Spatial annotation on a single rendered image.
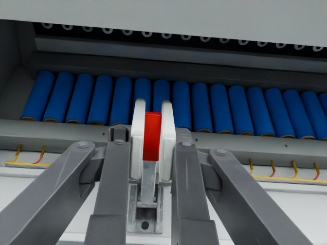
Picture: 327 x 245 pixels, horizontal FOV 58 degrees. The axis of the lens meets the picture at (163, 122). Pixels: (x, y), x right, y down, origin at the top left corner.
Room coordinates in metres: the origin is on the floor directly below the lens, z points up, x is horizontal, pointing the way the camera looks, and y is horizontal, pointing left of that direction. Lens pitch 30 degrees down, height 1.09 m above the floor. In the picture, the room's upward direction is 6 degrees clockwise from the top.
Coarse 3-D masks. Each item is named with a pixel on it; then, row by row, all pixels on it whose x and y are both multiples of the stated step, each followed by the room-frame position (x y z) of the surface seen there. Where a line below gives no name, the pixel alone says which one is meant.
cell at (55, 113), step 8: (64, 72) 0.29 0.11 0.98; (56, 80) 0.28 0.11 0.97; (64, 80) 0.28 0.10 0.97; (72, 80) 0.28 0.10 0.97; (56, 88) 0.27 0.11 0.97; (64, 88) 0.27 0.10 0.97; (72, 88) 0.28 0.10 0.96; (56, 96) 0.26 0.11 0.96; (64, 96) 0.26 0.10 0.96; (48, 104) 0.25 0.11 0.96; (56, 104) 0.25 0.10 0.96; (64, 104) 0.25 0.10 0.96; (48, 112) 0.24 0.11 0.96; (56, 112) 0.24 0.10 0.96; (64, 112) 0.25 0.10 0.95; (56, 120) 0.23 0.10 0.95
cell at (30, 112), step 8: (40, 72) 0.28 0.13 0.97; (48, 72) 0.29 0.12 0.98; (40, 80) 0.27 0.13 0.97; (48, 80) 0.28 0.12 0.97; (32, 88) 0.26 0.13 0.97; (40, 88) 0.26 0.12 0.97; (48, 88) 0.27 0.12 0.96; (32, 96) 0.25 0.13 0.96; (40, 96) 0.25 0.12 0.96; (48, 96) 0.26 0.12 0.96; (32, 104) 0.24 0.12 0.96; (40, 104) 0.25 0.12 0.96; (24, 112) 0.23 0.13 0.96; (32, 112) 0.23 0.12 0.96; (40, 112) 0.24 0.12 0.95; (40, 120) 0.24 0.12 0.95
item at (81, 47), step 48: (0, 48) 0.29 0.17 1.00; (48, 48) 0.31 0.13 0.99; (96, 48) 0.31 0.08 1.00; (144, 48) 0.31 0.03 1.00; (192, 48) 0.32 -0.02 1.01; (0, 96) 0.27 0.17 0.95; (0, 192) 0.17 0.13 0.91; (96, 192) 0.18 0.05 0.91; (288, 192) 0.20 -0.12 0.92; (144, 240) 0.15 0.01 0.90
